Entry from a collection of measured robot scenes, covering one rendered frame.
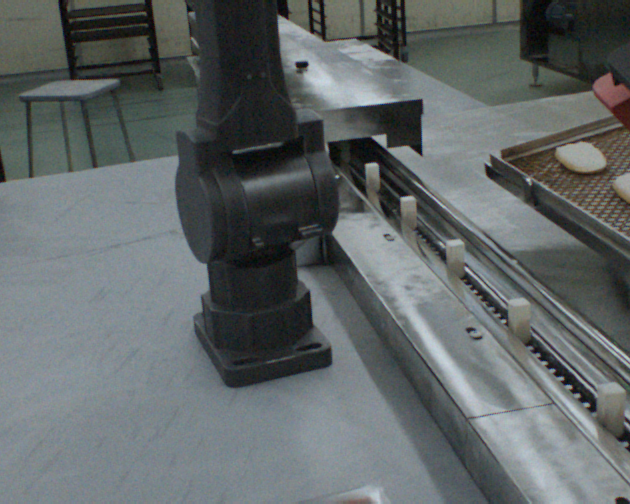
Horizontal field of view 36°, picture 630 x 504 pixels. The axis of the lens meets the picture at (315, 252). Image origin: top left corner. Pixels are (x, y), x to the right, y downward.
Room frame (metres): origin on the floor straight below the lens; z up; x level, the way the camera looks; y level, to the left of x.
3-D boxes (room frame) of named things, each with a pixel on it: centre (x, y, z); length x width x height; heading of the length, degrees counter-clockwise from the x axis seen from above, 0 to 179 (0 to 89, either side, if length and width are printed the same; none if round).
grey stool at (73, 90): (4.25, 1.00, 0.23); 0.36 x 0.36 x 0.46; 72
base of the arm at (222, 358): (0.72, 0.05, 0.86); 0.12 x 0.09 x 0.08; 18
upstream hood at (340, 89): (1.77, 0.05, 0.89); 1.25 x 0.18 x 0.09; 10
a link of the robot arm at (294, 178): (0.71, 0.04, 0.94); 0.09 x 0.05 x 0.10; 25
